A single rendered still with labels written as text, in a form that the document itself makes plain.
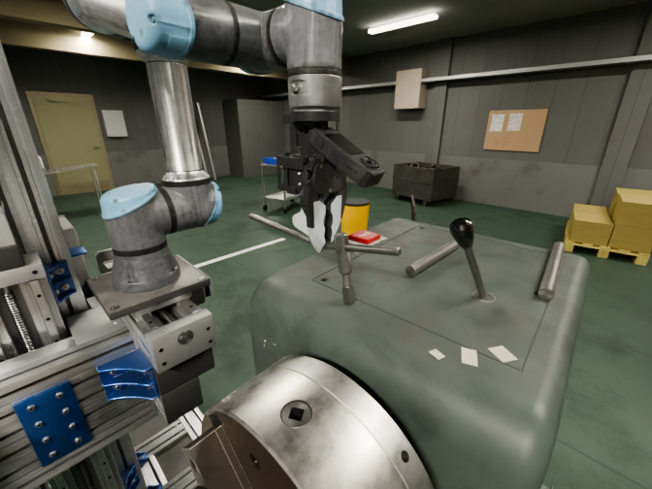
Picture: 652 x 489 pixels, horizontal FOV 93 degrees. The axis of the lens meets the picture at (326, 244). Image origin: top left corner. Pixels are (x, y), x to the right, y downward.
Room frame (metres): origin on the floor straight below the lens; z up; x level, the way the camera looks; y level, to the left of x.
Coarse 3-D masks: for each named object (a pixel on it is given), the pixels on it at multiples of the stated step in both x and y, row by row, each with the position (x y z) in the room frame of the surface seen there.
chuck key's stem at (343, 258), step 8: (336, 240) 0.44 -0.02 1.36; (344, 240) 0.44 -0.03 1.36; (336, 248) 0.44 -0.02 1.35; (344, 256) 0.43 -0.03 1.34; (344, 264) 0.43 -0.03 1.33; (344, 272) 0.43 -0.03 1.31; (344, 280) 0.43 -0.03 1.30; (344, 288) 0.43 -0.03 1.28; (352, 288) 0.43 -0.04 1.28; (344, 296) 0.43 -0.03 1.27; (352, 296) 0.43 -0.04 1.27
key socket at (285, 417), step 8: (288, 408) 0.25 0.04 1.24; (296, 408) 0.25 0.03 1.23; (304, 408) 0.25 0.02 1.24; (280, 416) 0.24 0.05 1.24; (288, 416) 0.24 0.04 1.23; (296, 416) 0.25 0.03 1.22; (304, 416) 0.24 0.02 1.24; (288, 424) 0.23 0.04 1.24; (296, 424) 0.23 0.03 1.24; (304, 424) 0.23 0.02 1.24
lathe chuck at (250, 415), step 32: (256, 384) 0.30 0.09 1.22; (288, 384) 0.28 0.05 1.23; (224, 416) 0.26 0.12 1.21; (256, 416) 0.24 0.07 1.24; (320, 416) 0.24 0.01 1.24; (352, 416) 0.24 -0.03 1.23; (256, 448) 0.22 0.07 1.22; (288, 448) 0.20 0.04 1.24; (320, 448) 0.21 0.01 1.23; (352, 448) 0.21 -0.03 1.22; (256, 480) 0.22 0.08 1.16; (288, 480) 0.18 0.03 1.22; (320, 480) 0.18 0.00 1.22; (352, 480) 0.19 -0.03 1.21; (384, 480) 0.20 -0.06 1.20
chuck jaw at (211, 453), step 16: (208, 432) 0.26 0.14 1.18; (224, 432) 0.26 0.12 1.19; (192, 448) 0.24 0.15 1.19; (208, 448) 0.24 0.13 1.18; (224, 448) 0.25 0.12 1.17; (192, 464) 0.24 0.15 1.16; (208, 464) 0.23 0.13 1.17; (224, 464) 0.24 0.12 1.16; (240, 464) 0.24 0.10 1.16; (208, 480) 0.22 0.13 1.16; (224, 480) 0.22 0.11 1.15; (240, 480) 0.23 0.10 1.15
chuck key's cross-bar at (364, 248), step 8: (256, 216) 0.59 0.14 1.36; (264, 224) 0.57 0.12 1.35; (272, 224) 0.55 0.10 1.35; (288, 232) 0.52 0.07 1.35; (296, 232) 0.51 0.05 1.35; (304, 240) 0.49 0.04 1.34; (328, 248) 0.46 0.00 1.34; (344, 248) 0.43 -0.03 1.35; (352, 248) 0.43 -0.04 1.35; (360, 248) 0.42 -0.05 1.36; (368, 248) 0.41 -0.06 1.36; (376, 248) 0.40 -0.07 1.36; (384, 248) 0.39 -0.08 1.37; (392, 248) 0.38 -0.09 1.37; (400, 248) 0.38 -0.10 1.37
